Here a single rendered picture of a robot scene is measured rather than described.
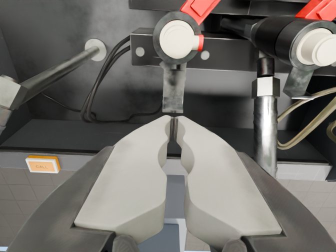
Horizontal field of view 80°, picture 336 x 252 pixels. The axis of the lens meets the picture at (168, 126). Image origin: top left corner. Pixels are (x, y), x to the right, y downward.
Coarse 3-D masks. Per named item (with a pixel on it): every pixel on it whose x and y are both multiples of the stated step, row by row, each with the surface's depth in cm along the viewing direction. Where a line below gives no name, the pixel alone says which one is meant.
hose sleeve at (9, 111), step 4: (0, 108) 12; (4, 108) 12; (8, 108) 12; (0, 112) 12; (4, 112) 12; (8, 112) 12; (0, 116) 12; (4, 116) 12; (8, 116) 13; (0, 120) 12; (4, 120) 12; (0, 124) 12; (4, 124) 13; (0, 128) 12; (4, 128) 13; (0, 132) 12
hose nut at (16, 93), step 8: (0, 80) 12; (8, 80) 12; (16, 80) 13; (0, 88) 12; (8, 88) 12; (16, 88) 12; (24, 88) 13; (0, 96) 12; (8, 96) 12; (16, 96) 12; (0, 104) 12; (8, 104) 12; (16, 104) 13
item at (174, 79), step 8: (160, 64) 13; (168, 64) 13; (184, 64) 13; (168, 72) 13; (176, 72) 13; (184, 72) 13; (168, 80) 13; (176, 80) 13; (184, 80) 13; (168, 88) 13; (176, 88) 13; (168, 96) 14; (176, 96) 14
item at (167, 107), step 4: (164, 104) 14; (168, 104) 14; (172, 104) 14; (176, 104) 14; (180, 104) 14; (164, 108) 13; (168, 108) 13; (172, 108) 13; (176, 108) 13; (180, 108) 13; (172, 112) 13; (176, 112) 13; (180, 112) 13
